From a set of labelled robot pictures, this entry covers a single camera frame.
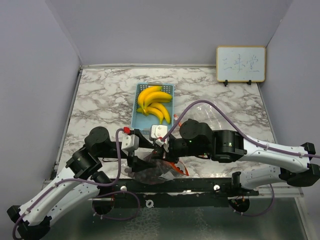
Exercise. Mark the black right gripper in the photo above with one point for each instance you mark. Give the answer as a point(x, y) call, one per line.
point(161, 153)

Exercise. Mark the clear orange zipper bag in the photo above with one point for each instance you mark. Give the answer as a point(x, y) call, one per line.
point(178, 170)

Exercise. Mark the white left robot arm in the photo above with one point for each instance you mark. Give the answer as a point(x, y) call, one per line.
point(80, 180)

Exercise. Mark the light blue plastic basket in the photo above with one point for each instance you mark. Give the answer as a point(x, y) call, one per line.
point(144, 123)

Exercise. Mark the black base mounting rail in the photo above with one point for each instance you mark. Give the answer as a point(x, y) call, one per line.
point(177, 193)

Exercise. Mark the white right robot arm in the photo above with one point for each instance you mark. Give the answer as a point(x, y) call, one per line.
point(289, 164)

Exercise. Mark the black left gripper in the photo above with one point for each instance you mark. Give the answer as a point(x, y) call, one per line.
point(139, 164)

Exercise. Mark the small framed whiteboard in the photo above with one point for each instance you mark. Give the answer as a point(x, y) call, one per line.
point(240, 64)

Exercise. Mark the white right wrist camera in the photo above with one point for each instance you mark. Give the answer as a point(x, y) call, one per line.
point(157, 133)

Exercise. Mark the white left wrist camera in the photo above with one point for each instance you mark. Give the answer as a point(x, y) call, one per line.
point(130, 141)

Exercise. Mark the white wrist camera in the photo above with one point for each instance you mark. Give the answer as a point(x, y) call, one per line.
point(157, 133)
point(130, 141)

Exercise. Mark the yellow banana bunch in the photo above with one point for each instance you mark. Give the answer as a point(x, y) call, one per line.
point(151, 101)

